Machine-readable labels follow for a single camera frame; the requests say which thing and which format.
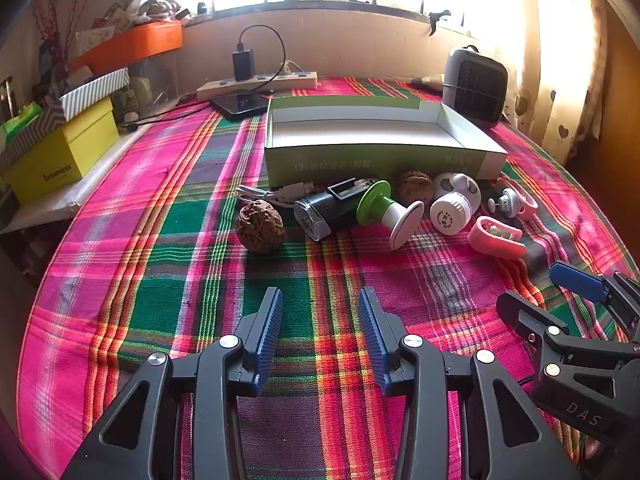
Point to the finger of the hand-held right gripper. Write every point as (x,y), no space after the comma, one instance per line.
(545,335)
(575,280)

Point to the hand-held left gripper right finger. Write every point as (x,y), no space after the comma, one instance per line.
(372,335)

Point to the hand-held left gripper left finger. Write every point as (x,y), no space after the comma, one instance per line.
(270,330)

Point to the pink clip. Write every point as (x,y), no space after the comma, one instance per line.
(495,237)
(527,206)

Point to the small white knob toy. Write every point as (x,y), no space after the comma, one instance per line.
(504,201)

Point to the brown walnut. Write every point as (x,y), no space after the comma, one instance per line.
(260,224)
(415,185)

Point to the green white spool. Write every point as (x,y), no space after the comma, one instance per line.
(395,212)

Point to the black bike light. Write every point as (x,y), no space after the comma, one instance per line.
(330,205)

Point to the white round cap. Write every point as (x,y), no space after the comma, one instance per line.
(450,214)

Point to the white panda toy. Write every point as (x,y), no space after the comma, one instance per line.
(457,182)

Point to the green white cardboard box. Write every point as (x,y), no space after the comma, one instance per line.
(375,162)

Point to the person's right hand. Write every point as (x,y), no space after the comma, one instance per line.
(595,451)

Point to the grey desk heater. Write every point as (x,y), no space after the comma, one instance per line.
(475,85)

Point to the black smartphone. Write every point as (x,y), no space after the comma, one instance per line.
(240,102)

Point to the white foam board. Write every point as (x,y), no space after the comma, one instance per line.
(75,187)

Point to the cream heart print curtain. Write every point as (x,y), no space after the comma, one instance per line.
(550,35)

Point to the grey beige pen tool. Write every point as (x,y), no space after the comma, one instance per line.
(429,80)

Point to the white power strip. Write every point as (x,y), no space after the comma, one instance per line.
(260,82)

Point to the white plug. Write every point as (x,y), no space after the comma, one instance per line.
(294,66)

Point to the black charger adapter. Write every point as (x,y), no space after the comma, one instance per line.
(242,64)

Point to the yellow box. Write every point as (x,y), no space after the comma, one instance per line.
(60,152)

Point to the clear plastic container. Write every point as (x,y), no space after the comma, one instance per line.
(150,80)

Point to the striped white box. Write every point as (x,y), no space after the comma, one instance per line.
(95,89)

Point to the orange box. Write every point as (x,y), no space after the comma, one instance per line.
(130,45)

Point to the green packet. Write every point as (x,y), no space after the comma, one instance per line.
(20,116)

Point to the red flower twigs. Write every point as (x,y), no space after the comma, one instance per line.
(55,15)

